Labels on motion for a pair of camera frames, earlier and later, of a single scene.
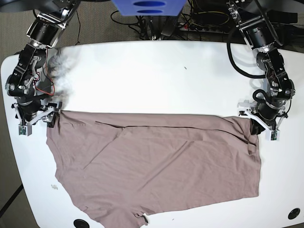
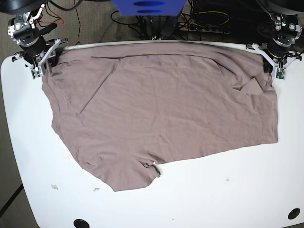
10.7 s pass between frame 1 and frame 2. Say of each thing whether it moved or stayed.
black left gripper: moved
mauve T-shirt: moved
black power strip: stayed
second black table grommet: stayed
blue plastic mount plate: stayed
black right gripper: moved
